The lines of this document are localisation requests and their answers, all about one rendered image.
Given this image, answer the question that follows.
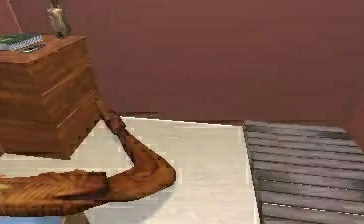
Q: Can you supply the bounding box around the pale grey statuette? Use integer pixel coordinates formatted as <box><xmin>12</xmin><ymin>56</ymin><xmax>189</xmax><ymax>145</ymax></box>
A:
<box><xmin>45</xmin><ymin>0</ymin><xmax>72</xmax><ymax>39</ymax></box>

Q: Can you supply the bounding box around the brown wooden chest of drawers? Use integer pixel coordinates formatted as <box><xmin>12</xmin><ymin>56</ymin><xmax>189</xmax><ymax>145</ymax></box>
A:
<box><xmin>0</xmin><ymin>34</ymin><xmax>102</xmax><ymax>160</ymax></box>

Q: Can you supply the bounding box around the brown wooden boomerang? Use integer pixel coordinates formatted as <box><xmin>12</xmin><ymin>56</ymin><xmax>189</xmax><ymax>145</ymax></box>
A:
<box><xmin>0</xmin><ymin>98</ymin><xmax>177</xmax><ymax>217</ymax></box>

